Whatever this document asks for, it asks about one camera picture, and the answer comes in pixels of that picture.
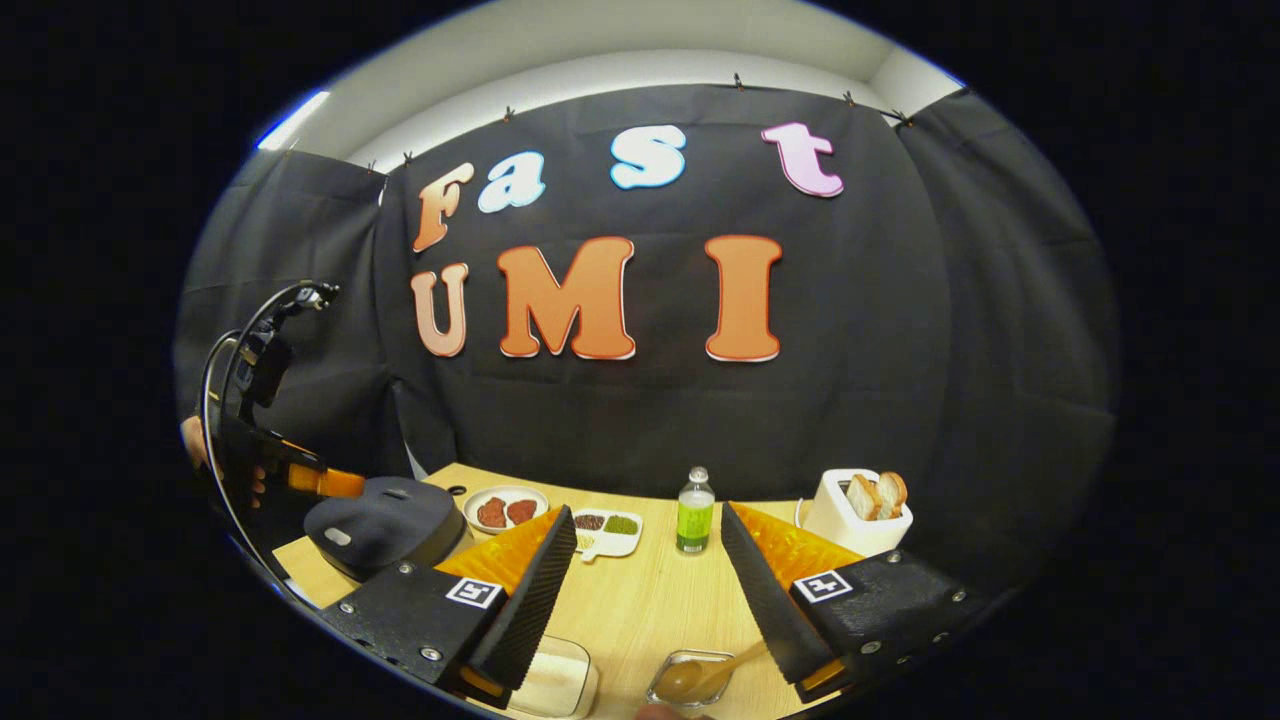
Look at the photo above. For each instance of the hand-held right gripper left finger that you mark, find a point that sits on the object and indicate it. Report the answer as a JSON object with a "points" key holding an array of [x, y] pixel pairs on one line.
{"points": [[525, 605]]}

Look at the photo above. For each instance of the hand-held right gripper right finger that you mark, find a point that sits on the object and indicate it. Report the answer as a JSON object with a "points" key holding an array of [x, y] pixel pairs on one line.
{"points": [[775, 605]]}

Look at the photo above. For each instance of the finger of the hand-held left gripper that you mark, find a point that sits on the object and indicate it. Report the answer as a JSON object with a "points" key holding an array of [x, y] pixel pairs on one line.
{"points": [[330, 483]]}

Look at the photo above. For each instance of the silver black rice cooker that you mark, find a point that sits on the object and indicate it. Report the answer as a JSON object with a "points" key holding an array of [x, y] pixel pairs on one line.
{"points": [[385, 520]]}

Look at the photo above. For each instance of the wooden spoon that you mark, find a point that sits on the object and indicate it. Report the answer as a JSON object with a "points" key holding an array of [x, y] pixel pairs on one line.
{"points": [[685, 680]]}

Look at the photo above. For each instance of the white plate with red meat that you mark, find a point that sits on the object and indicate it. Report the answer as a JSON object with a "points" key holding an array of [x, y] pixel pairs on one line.
{"points": [[505, 510]]}

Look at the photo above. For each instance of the white toaster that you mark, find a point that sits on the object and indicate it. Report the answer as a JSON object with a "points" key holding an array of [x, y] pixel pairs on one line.
{"points": [[840, 525]]}

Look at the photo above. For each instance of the white divided bean dish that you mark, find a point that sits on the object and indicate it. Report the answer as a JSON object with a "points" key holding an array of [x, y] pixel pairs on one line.
{"points": [[610, 530]]}

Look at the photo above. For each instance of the green label bottle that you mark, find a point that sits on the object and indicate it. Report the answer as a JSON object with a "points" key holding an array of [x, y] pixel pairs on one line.
{"points": [[695, 520]]}

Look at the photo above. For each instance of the bread slice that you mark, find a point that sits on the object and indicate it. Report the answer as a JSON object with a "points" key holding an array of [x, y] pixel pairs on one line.
{"points": [[893, 492], [862, 497]]}

